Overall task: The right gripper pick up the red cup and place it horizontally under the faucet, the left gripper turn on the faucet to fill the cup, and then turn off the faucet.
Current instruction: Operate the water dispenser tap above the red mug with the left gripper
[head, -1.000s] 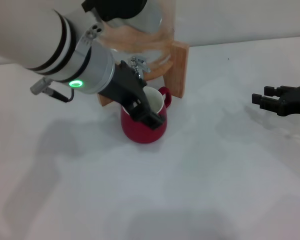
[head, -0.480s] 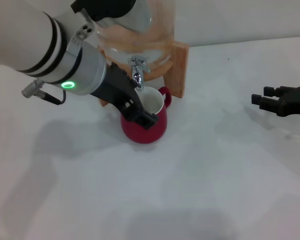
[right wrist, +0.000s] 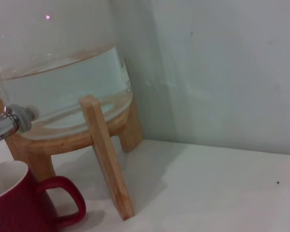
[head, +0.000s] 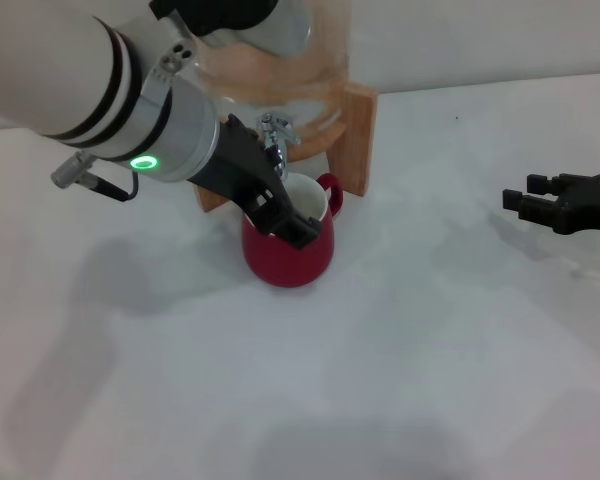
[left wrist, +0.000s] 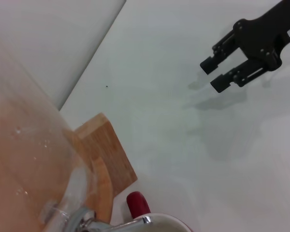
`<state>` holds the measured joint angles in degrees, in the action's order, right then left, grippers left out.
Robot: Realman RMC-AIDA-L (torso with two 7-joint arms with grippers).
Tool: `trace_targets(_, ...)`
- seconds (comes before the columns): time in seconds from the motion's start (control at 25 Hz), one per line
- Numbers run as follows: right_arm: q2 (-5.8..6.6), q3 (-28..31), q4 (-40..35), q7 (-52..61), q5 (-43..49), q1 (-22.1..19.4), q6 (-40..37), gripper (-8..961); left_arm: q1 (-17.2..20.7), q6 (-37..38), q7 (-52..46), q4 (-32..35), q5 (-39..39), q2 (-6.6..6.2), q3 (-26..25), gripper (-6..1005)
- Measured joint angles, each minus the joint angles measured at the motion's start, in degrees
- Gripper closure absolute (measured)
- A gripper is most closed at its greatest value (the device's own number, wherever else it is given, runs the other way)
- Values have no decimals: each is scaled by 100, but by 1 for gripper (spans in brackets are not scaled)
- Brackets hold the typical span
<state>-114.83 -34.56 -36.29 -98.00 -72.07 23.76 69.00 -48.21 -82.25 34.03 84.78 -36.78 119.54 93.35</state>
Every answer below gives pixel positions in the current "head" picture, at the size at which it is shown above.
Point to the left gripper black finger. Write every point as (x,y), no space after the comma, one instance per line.
(305,220)
(287,230)

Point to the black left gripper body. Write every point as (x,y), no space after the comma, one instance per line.
(235,167)

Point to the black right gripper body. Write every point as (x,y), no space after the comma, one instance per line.
(592,207)

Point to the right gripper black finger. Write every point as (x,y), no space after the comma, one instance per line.
(532,209)
(545,184)

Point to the red ceramic cup white inside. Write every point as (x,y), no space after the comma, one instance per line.
(295,265)

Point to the chrome faucet with lever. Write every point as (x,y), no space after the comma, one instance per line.
(275,140)

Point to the wooden dispenser stand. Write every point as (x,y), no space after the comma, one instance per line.
(355,135)

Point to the clear glass water dispenser jar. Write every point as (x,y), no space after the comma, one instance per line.
(310,75)

